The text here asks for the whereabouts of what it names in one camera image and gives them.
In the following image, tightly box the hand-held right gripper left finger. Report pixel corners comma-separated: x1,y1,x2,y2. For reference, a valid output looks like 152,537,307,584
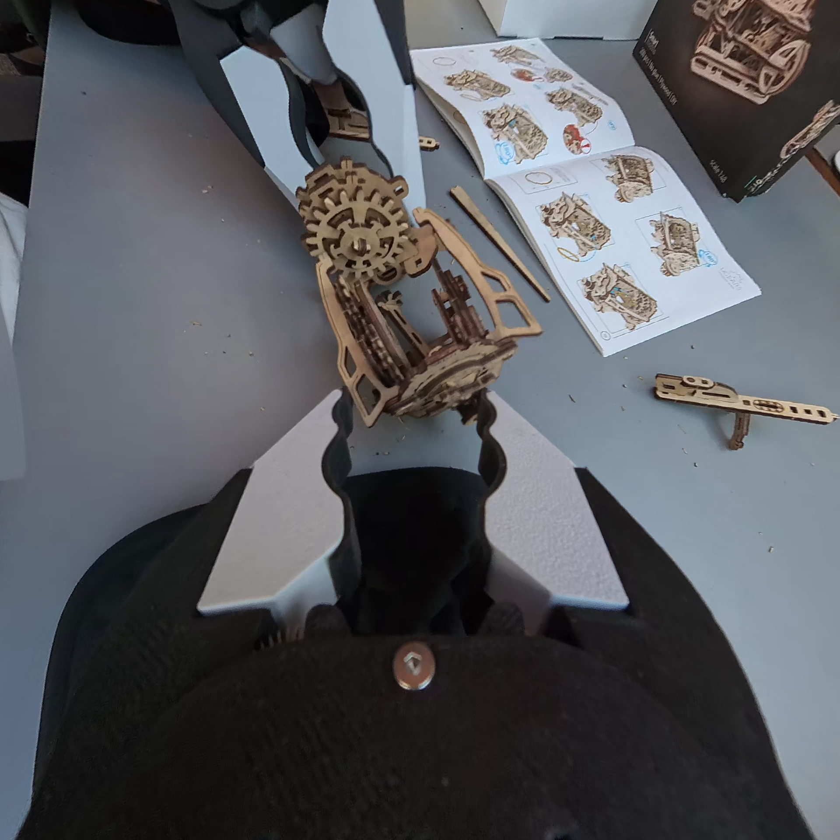
197,387,363,616

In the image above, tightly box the grey desk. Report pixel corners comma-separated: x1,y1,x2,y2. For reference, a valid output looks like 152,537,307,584
0,0,840,840

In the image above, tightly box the white box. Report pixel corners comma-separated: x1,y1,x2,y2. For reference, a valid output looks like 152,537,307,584
478,0,657,39

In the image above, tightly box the long perforated wooden strip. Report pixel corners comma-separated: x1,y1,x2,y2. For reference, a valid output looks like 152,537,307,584
314,82,438,152

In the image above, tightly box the pointed wooden stick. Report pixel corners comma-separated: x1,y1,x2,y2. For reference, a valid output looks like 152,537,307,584
449,185,552,303

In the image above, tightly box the open instruction booklet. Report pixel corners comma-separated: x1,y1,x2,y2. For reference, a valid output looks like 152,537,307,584
408,38,763,358

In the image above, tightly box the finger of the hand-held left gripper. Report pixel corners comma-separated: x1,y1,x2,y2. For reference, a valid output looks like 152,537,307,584
322,0,422,204
220,39,322,210

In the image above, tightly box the wooden mechanical gear model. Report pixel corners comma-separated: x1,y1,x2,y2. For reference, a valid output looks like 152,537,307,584
295,156,544,429

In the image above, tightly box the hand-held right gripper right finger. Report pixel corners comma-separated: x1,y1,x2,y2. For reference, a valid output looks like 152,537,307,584
474,392,630,634

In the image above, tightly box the black product box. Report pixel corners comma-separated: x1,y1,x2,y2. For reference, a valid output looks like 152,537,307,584
646,0,840,203

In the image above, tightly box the person's white shirt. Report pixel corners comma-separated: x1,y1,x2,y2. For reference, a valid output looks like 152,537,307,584
0,193,28,487

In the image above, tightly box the wooden strip with cross peg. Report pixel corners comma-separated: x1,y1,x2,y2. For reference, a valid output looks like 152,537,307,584
654,373,840,452

